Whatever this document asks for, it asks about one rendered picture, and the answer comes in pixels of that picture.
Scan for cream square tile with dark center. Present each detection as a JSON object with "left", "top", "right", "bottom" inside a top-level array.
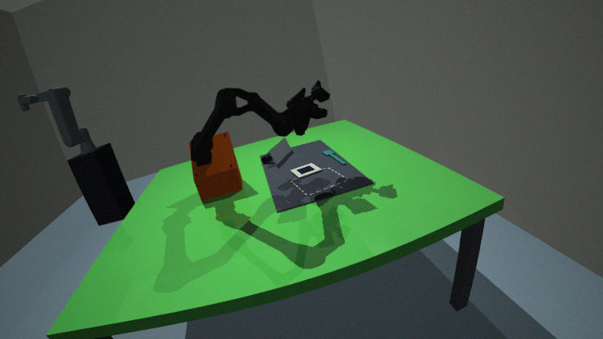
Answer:
[{"left": 290, "top": 163, "right": 322, "bottom": 179}]

